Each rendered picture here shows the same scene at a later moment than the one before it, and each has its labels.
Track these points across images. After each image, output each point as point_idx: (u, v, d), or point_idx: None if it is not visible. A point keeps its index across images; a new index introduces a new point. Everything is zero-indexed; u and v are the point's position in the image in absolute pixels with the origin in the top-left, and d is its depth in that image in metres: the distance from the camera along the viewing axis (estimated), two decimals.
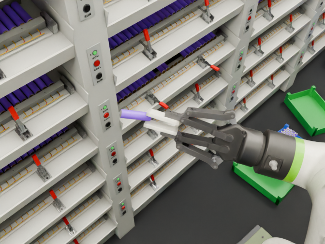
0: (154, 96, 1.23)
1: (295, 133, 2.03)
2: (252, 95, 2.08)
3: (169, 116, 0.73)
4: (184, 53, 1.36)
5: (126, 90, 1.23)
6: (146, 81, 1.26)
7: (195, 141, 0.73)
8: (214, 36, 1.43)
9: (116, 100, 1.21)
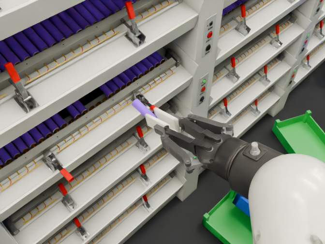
0: (54, 159, 0.79)
1: None
2: None
3: (171, 116, 0.74)
4: (112, 87, 0.92)
5: (12, 149, 0.79)
6: (46, 133, 0.82)
7: (183, 135, 0.68)
8: (161, 59, 0.99)
9: None
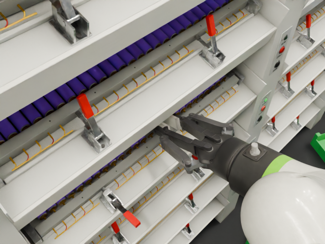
0: (115, 199, 0.67)
1: None
2: None
3: (172, 115, 0.74)
4: None
5: None
6: (103, 167, 0.71)
7: (182, 136, 0.68)
8: (222, 77, 0.87)
9: (45, 211, 0.65)
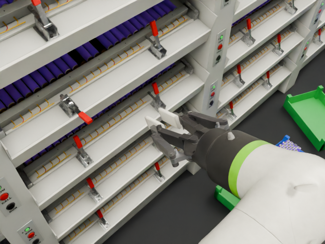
0: (72, 103, 0.76)
1: (298, 147, 1.56)
2: (243, 98, 1.61)
3: None
4: (125, 33, 0.89)
5: (23, 88, 0.76)
6: (58, 74, 0.80)
7: (192, 133, 0.69)
8: (174, 7, 0.96)
9: (4, 106, 0.74)
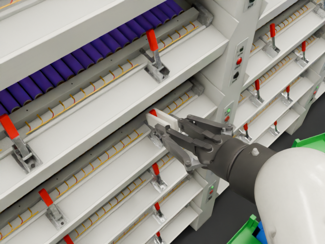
0: (56, 211, 0.67)
1: None
2: None
3: (161, 130, 0.73)
4: None
5: None
6: None
7: (194, 137, 0.71)
8: None
9: None
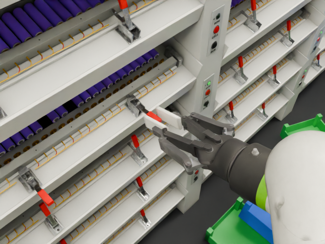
0: (32, 178, 0.66)
1: None
2: (236, 130, 1.51)
3: (158, 132, 0.73)
4: (99, 86, 0.79)
5: None
6: (18, 141, 0.70)
7: (196, 135, 0.71)
8: (155, 54, 0.86)
9: None
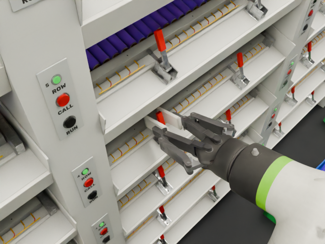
0: None
1: None
2: (288, 114, 1.62)
3: (158, 132, 0.73)
4: None
5: None
6: None
7: (196, 135, 0.71)
8: None
9: None
